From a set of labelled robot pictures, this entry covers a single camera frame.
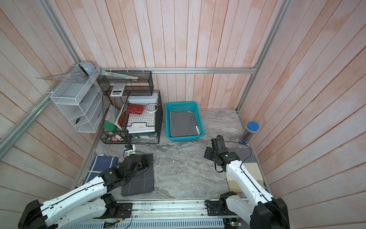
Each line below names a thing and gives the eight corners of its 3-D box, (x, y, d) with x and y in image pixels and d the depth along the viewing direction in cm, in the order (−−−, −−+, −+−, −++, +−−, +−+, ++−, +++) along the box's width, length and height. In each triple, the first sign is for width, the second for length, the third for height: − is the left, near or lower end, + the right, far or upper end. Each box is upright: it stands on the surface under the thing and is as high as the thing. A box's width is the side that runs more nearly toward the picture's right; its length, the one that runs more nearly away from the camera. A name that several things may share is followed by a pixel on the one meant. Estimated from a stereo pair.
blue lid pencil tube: (237, 144, 102) (247, 127, 86) (240, 137, 105) (251, 120, 90) (245, 148, 100) (257, 131, 84) (248, 141, 103) (260, 124, 88)
